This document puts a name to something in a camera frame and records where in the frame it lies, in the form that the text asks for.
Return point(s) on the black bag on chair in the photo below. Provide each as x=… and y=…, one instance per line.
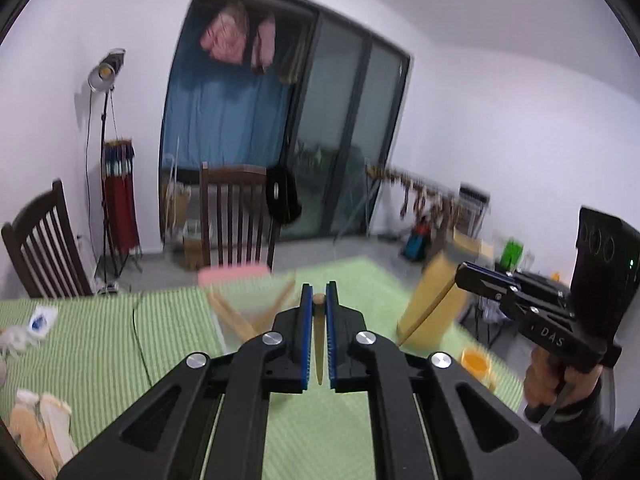
x=281, y=195

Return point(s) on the beige work gloves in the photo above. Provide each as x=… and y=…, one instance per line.
x=40, y=425

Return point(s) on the dark wooden chair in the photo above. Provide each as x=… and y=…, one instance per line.
x=43, y=250
x=235, y=225

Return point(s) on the clear plastic container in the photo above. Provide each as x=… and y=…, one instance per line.
x=250, y=289

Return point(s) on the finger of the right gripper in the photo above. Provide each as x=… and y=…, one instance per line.
x=484, y=282

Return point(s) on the yellow bear mug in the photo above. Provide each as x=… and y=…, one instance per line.
x=479, y=366

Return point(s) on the green checkered tablecloth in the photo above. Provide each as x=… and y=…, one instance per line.
x=103, y=353

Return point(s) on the dark wooden chair left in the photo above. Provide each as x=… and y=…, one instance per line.
x=43, y=250

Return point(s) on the wooden chopstick one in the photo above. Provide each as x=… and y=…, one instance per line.
x=230, y=317

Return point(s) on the person's right hand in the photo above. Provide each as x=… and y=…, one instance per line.
x=541, y=381

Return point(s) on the white wipes packet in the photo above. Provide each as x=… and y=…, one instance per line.
x=42, y=320

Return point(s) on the red folded item by wall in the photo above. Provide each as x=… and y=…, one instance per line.
x=118, y=184

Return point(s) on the drying rack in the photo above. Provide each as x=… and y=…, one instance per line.
x=437, y=211

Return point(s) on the studio lamp on stand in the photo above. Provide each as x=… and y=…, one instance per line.
x=101, y=82

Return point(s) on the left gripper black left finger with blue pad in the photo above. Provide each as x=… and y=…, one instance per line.
x=206, y=418

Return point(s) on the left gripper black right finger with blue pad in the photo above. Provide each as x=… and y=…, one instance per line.
x=430, y=418

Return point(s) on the pink jacket hanging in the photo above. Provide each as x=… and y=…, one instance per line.
x=225, y=37

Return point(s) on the wooden chopstick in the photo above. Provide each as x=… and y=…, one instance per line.
x=265, y=320
x=319, y=330

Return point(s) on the blue curtain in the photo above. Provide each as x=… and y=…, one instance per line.
x=220, y=113

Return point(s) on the dark wooden chair far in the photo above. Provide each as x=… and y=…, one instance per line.
x=235, y=225

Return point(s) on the glass sliding door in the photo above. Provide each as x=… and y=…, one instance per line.
x=345, y=123

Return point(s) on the yellow thermos jug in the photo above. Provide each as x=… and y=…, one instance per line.
x=434, y=306

